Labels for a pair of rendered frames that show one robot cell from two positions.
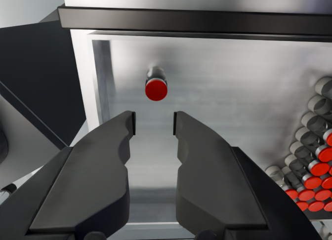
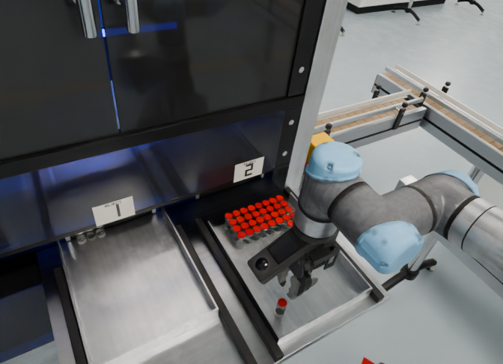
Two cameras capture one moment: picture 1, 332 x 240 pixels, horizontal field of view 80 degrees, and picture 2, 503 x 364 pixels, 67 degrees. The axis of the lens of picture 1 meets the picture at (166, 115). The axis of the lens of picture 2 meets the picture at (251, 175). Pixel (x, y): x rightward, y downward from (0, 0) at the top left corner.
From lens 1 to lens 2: 0.69 m
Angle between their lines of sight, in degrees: 34
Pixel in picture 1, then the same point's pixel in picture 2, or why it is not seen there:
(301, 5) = (221, 275)
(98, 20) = (272, 341)
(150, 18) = (259, 322)
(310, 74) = (239, 254)
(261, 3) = (228, 289)
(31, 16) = not seen: outside the picture
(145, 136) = (311, 302)
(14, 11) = not seen: outside the picture
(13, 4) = not seen: outside the picture
